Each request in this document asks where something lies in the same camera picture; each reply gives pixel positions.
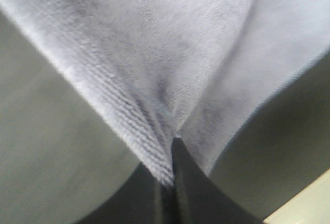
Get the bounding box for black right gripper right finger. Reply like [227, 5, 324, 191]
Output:
[171, 138, 262, 223]

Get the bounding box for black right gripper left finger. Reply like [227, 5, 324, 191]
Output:
[77, 162, 164, 224]

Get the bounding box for grey microfibre towel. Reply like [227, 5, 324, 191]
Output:
[1, 0, 329, 185]

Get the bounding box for black table mat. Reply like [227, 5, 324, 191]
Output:
[1, 16, 329, 223]

